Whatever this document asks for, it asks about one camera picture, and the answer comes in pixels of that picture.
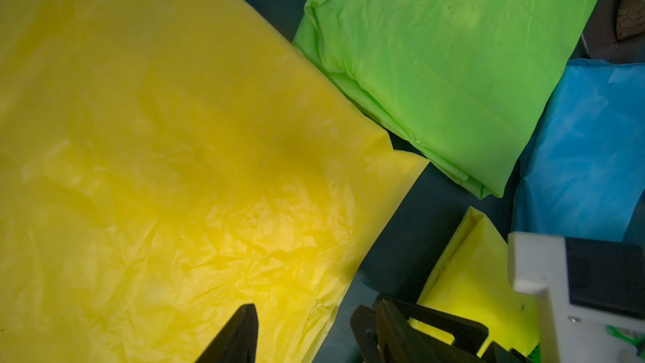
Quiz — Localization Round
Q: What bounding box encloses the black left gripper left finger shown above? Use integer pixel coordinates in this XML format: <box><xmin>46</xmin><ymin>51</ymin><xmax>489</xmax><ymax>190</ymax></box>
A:
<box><xmin>196</xmin><ymin>304</ymin><xmax>259</xmax><ymax>363</ymax></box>

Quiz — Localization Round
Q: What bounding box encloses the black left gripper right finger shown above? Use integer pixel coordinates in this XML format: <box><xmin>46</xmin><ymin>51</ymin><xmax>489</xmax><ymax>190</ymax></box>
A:
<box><xmin>350</xmin><ymin>296</ymin><xmax>529</xmax><ymax>363</ymax></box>

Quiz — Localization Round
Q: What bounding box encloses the green plastic basket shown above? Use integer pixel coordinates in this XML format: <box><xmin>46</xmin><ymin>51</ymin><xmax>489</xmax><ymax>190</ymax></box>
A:
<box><xmin>526</xmin><ymin>324</ymin><xmax>645</xmax><ymax>363</ymax></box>

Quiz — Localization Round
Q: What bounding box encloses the large yellow raincoat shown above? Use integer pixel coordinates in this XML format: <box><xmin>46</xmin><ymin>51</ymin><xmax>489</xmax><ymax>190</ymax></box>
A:
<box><xmin>1</xmin><ymin>0</ymin><xmax>427</xmax><ymax>362</ymax></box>

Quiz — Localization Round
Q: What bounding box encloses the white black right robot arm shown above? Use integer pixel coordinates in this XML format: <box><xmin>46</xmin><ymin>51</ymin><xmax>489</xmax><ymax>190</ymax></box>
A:
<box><xmin>508</xmin><ymin>232</ymin><xmax>644</xmax><ymax>362</ymax></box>

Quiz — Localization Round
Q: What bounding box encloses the small neon yellow folded raincoat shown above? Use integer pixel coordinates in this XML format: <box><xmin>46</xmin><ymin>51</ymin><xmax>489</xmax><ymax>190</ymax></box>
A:
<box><xmin>417</xmin><ymin>207</ymin><xmax>540</xmax><ymax>356</ymax></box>

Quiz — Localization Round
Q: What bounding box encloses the blue folded raincoat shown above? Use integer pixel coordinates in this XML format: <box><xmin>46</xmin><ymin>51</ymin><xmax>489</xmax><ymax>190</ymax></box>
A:
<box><xmin>512</xmin><ymin>59</ymin><xmax>644</xmax><ymax>241</ymax></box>

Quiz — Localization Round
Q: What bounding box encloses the lime green folded raincoat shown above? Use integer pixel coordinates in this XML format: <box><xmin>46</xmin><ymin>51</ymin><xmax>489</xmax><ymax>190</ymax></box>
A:
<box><xmin>294</xmin><ymin>0</ymin><xmax>598</xmax><ymax>198</ymax></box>

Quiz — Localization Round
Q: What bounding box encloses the pink cherry blossom tree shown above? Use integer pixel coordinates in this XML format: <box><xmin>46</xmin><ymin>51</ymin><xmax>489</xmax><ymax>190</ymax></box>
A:
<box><xmin>616</xmin><ymin>0</ymin><xmax>644</xmax><ymax>41</ymax></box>

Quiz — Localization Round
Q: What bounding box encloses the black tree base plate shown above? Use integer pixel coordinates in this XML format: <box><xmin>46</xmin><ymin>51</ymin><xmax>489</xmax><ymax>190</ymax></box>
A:
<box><xmin>581</xmin><ymin>0</ymin><xmax>644</xmax><ymax>64</ymax></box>

